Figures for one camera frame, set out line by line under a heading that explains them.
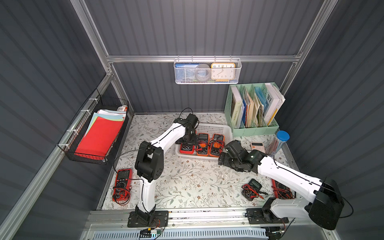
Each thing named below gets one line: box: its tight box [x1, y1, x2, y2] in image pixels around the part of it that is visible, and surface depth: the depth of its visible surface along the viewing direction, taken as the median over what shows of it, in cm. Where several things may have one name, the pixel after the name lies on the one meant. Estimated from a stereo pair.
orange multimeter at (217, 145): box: [209, 133, 226, 158], surface depth 98 cm
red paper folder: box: [74, 116, 124, 160], surface depth 71 cm
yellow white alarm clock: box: [210, 62, 236, 82], surface depth 90 cm
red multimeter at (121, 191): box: [112, 168, 133, 206], surface depth 80 cm
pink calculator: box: [250, 142, 266, 154], surface depth 101 cm
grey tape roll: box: [195, 63, 211, 82], surface depth 89 cm
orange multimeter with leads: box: [196, 133, 210, 157], surface depth 98 cm
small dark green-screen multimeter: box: [241, 178, 268, 201], surface depth 80 cm
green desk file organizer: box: [224, 82, 286, 137], surface depth 101 cm
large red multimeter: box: [180, 143, 194, 154], surface depth 90 cm
